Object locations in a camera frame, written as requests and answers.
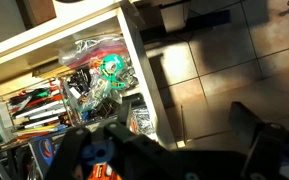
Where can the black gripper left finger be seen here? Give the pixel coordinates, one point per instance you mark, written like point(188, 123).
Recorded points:
point(67, 163)

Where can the clear tray of pens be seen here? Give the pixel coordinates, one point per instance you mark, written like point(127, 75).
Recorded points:
point(40, 108)

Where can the clear bag of supplies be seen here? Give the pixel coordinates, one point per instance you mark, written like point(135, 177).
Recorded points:
point(87, 50)

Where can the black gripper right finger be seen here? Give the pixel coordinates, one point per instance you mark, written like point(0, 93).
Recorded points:
point(267, 142)

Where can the green tape dispenser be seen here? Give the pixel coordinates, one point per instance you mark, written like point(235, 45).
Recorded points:
point(110, 66)

